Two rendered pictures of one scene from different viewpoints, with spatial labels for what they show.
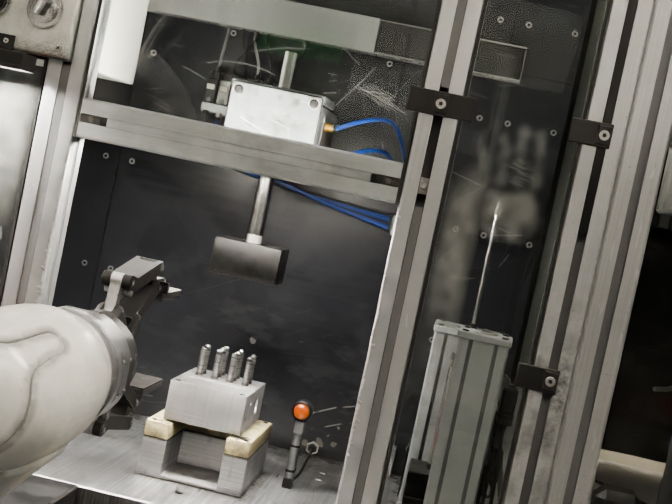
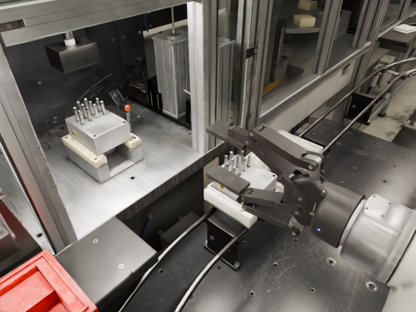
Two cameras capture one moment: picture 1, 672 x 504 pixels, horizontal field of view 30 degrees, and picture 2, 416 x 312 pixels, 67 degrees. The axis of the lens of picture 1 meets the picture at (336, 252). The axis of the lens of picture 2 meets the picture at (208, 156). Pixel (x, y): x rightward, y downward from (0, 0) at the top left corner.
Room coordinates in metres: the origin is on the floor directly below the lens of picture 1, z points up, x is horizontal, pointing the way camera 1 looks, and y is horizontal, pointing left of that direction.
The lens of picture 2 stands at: (0.96, 0.49, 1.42)
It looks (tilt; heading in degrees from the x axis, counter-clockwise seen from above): 38 degrees down; 305
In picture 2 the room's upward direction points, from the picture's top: straight up
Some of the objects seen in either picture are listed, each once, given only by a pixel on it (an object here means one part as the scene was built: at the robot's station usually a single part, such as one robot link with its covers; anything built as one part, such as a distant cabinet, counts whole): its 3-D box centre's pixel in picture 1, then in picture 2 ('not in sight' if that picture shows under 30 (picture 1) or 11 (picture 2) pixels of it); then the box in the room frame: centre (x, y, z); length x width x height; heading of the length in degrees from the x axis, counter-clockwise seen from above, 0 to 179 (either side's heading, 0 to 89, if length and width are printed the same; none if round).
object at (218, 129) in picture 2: (156, 292); (229, 134); (1.15, 0.15, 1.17); 0.07 x 0.03 x 0.01; 173
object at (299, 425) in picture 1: (295, 445); (127, 121); (1.57, 0.00, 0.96); 0.03 x 0.03 x 0.12; 83
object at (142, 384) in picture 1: (137, 383); (227, 179); (1.15, 0.15, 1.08); 0.07 x 0.03 x 0.01; 173
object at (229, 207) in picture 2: not in sight; (267, 177); (1.20, -0.14, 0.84); 0.36 x 0.14 x 0.10; 83
